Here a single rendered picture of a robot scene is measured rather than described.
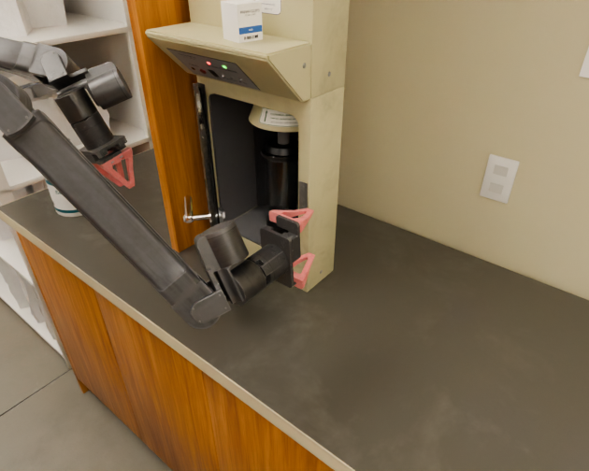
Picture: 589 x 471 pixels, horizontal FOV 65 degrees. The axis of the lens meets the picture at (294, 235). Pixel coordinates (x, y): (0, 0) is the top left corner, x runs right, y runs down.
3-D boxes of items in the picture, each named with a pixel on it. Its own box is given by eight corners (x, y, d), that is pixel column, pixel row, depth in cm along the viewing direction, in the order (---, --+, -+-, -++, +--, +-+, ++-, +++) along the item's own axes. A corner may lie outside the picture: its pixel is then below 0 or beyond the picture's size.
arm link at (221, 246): (190, 310, 75) (197, 327, 67) (159, 249, 72) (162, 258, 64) (255, 278, 78) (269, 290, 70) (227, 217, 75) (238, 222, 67)
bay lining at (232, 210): (280, 191, 138) (279, 69, 118) (353, 220, 124) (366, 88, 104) (222, 225, 122) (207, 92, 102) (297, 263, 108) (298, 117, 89)
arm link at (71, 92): (53, 91, 86) (48, 96, 81) (87, 76, 86) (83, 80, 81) (75, 124, 89) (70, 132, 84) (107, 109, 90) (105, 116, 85)
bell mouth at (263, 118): (282, 100, 114) (282, 78, 111) (342, 115, 105) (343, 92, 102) (232, 120, 103) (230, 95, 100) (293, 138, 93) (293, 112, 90)
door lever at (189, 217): (208, 201, 98) (208, 191, 97) (212, 224, 91) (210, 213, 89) (183, 204, 97) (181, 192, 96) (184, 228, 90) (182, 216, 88)
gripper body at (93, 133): (109, 142, 96) (89, 109, 92) (130, 143, 88) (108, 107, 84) (82, 158, 92) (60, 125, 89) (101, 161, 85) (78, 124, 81)
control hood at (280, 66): (194, 70, 101) (189, 21, 96) (311, 99, 85) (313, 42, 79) (151, 82, 94) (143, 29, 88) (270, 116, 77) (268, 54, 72)
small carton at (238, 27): (246, 35, 84) (244, -2, 81) (263, 39, 81) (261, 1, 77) (222, 38, 81) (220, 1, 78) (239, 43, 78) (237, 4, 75)
